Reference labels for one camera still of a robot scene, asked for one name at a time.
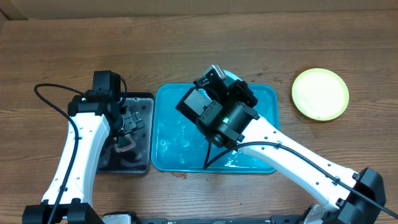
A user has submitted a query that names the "teal plastic tray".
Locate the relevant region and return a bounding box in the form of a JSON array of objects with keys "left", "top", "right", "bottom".
[{"left": 151, "top": 83, "right": 275, "bottom": 174}]

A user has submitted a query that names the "light blue plate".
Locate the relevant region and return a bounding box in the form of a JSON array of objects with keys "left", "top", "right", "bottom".
[{"left": 224, "top": 70, "right": 242, "bottom": 86}]

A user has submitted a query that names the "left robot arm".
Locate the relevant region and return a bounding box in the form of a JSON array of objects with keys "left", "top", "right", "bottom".
[{"left": 22, "top": 70, "right": 145, "bottom": 224}]

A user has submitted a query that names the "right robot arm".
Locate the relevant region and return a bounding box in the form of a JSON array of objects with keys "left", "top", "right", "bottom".
[{"left": 176, "top": 80, "right": 397, "bottom": 223}]

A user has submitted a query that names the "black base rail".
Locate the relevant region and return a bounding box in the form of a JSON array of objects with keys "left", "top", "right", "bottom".
[{"left": 102, "top": 214, "right": 312, "bottom": 224}]

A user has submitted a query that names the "black water tray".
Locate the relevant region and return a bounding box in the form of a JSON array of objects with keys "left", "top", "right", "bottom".
[{"left": 97, "top": 92, "right": 154, "bottom": 175}]

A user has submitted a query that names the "yellow plate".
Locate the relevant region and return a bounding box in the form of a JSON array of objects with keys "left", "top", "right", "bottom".
[{"left": 291, "top": 68, "right": 349, "bottom": 121}]

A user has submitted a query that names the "pink green sponge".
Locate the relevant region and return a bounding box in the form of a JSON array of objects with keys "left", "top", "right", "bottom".
[{"left": 115, "top": 134, "right": 136, "bottom": 153}]

